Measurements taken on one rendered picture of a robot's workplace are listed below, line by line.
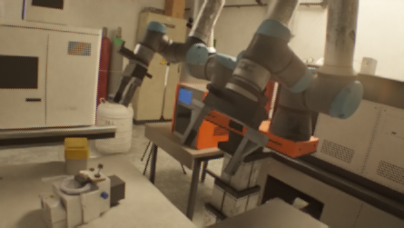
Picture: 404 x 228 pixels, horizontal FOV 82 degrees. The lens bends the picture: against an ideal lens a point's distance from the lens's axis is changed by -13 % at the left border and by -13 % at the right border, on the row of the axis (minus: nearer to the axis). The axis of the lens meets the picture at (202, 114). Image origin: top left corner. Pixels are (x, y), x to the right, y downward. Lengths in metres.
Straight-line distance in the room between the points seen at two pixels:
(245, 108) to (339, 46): 0.36
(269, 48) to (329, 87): 0.27
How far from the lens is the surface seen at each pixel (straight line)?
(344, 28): 0.78
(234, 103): 0.54
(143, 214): 0.83
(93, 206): 0.78
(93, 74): 1.49
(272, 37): 0.57
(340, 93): 0.76
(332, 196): 1.91
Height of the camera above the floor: 1.38
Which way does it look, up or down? 13 degrees down
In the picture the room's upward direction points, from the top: 9 degrees clockwise
